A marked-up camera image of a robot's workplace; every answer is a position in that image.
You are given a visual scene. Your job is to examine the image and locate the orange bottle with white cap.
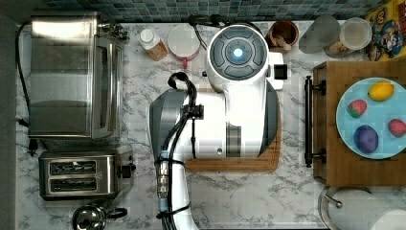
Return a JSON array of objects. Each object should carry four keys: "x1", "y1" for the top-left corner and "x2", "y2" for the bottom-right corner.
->
[{"x1": 138, "y1": 29, "x2": 168, "y2": 61}]

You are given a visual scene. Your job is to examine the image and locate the black drawer handle bar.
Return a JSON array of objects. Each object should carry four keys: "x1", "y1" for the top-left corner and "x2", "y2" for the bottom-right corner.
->
[{"x1": 304, "y1": 76, "x2": 326, "y2": 168}]

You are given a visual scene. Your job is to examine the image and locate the clear glass jar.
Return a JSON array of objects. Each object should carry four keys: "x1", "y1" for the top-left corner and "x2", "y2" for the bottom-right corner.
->
[{"x1": 324, "y1": 17, "x2": 372, "y2": 58}]

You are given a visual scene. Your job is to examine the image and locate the stainless steel toaster oven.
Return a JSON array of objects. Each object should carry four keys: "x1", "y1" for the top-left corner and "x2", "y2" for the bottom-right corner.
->
[{"x1": 29, "y1": 11, "x2": 128, "y2": 139}]

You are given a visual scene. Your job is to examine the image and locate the wooden drawer box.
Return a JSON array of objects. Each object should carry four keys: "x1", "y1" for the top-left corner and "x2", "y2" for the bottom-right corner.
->
[{"x1": 305, "y1": 61, "x2": 405, "y2": 186}]

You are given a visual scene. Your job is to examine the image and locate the stainless steel two-slot toaster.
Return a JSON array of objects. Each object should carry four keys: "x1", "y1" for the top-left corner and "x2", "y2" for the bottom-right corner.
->
[{"x1": 38, "y1": 146, "x2": 136, "y2": 201}]

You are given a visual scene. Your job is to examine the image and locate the white paper towel roll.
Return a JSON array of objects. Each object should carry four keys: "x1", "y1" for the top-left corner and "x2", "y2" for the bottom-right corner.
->
[{"x1": 328, "y1": 190, "x2": 406, "y2": 230}]

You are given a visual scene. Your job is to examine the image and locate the yellow toy lemon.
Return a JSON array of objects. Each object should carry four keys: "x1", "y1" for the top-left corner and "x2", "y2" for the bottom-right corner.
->
[{"x1": 368, "y1": 80, "x2": 395, "y2": 102}]

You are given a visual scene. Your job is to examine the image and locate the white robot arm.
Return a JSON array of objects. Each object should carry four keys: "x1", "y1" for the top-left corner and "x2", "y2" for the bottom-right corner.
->
[{"x1": 147, "y1": 24, "x2": 280, "y2": 230}]

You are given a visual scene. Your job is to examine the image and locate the bamboo cutting board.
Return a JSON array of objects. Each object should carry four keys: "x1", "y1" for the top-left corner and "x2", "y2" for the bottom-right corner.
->
[{"x1": 185, "y1": 99, "x2": 282, "y2": 172}]

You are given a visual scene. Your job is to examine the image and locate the red jar with white lid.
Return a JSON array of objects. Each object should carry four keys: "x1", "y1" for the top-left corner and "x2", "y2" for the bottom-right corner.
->
[{"x1": 167, "y1": 24, "x2": 200, "y2": 68}]

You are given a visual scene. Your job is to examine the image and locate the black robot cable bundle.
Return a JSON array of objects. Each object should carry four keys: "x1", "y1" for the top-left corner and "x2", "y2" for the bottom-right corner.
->
[{"x1": 155, "y1": 71, "x2": 205, "y2": 230}]

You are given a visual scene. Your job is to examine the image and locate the steel paper towel holder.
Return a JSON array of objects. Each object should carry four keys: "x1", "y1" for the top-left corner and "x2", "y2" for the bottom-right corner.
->
[{"x1": 318, "y1": 186, "x2": 371, "y2": 230}]

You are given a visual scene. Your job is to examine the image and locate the light blue plate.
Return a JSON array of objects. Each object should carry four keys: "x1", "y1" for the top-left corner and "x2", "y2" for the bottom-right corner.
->
[{"x1": 336, "y1": 78, "x2": 406, "y2": 159}]

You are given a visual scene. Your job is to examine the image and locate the colourful cereal box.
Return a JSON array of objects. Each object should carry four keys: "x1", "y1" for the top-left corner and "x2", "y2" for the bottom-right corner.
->
[{"x1": 365, "y1": 0, "x2": 406, "y2": 61}]

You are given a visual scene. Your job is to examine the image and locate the brown wooden utensil holder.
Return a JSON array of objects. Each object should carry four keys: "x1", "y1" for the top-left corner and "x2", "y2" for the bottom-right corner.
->
[{"x1": 265, "y1": 20, "x2": 299, "y2": 51}]

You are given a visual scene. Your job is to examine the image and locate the frosted plastic cup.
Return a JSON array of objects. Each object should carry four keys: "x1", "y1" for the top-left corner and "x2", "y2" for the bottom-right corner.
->
[{"x1": 299, "y1": 15, "x2": 340, "y2": 54}]

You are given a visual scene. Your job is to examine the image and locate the purple toy plum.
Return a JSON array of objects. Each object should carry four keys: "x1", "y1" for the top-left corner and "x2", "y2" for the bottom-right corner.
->
[{"x1": 353, "y1": 125, "x2": 378, "y2": 153}]

